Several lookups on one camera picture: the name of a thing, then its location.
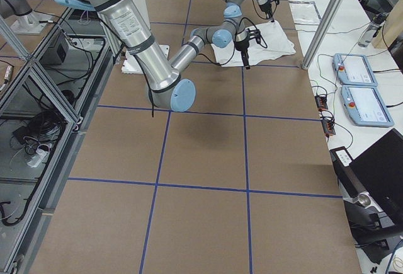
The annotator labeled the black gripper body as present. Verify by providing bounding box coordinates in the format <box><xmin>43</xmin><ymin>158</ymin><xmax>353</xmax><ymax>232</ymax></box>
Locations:
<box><xmin>259</xmin><ymin>1</ymin><xmax>273</xmax><ymax>16</ymax></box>
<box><xmin>235</xmin><ymin>38</ymin><xmax>249</xmax><ymax>54</ymax></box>

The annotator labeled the white long sleeve printed shirt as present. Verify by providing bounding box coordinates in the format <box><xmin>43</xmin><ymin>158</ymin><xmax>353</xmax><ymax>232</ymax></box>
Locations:
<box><xmin>212</xmin><ymin>21</ymin><xmax>295</xmax><ymax>67</ymax></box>

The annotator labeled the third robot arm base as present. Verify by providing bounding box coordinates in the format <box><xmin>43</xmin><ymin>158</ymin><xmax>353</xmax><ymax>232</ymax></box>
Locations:
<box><xmin>1</xmin><ymin>0</ymin><xmax>53</xmax><ymax>35</ymax></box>

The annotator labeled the orange circuit board upper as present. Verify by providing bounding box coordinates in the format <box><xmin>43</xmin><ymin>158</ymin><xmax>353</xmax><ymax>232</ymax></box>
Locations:
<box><xmin>314</xmin><ymin>95</ymin><xmax>328</xmax><ymax>111</ymax></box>

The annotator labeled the orange circuit board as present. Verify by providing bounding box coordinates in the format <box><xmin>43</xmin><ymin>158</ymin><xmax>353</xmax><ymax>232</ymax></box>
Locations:
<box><xmin>321</xmin><ymin>118</ymin><xmax>336</xmax><ymax>138</ymax></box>
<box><xmin>314</xmin><ymin>95</ymin><xmax>328</xmax><ymax>111</ymax></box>

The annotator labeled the upper blue teach pendant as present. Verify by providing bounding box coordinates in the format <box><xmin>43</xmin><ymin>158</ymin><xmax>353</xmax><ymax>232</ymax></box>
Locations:
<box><xmin>332</xmin><ymin>53</ymin><xmax>378</xmax><ymax>87</ymax></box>

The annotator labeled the blue teach pendant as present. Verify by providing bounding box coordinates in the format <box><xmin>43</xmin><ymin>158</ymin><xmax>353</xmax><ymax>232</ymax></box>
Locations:
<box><xmin>341</xmin><ymin>85</ymin><xmax>394</xmax><ymax>127</ymax></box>
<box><xmin>332</xmin><ymin>53</ymin><xmax>378</xmax><ymax>87</ymax></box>

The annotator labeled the orange circuit board lower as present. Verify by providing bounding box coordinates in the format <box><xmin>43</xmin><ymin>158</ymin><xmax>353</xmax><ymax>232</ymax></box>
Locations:
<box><xmin>321</xmin><ymin>118</ymin><xmax>336</xmax><ymax>138</ymax></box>

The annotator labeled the lower blue teach pendant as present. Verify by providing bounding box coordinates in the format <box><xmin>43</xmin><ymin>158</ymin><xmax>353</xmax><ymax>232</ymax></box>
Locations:
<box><xmin>341</xmin><ymin>85</ymin><xmax>394</xmax><ymax>127</ymax></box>

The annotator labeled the black device with label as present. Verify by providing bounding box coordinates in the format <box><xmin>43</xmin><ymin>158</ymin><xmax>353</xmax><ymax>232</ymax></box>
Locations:
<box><xmin>329</xmin><ymin>146</ymin><xmax>383</xmax><ymax>212</ymax></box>

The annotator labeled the grey electronics box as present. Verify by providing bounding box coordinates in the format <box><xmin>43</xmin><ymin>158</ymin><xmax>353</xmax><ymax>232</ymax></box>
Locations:
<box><xmin>39</xmin><ymin>33</ymin><xmax>69</xmax><ymax>65</ymax></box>

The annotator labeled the white power strip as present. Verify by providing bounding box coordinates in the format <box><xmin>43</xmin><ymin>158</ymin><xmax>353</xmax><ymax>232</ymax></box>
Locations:
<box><xmin>27</xmin><ymin>146</ymin><xmax>50</xmax><ymax>168</ymax></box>

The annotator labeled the aluminium frame post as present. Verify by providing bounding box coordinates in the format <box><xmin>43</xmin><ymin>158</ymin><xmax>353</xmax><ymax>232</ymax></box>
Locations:
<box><xmin>302</xmin><ymin>0</ymin><xmax>343</xmax><ymax>70</ymax></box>

